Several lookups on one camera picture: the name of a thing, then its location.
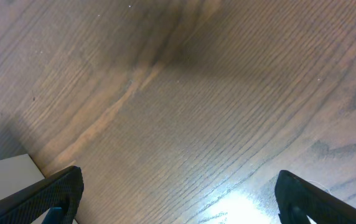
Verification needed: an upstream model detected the white cardboard box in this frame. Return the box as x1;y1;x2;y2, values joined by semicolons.
0;154;47;223

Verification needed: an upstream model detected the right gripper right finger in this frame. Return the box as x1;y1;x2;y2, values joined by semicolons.
274;170;356;224

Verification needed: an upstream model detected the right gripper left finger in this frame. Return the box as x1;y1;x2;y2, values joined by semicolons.
0;166;84;224

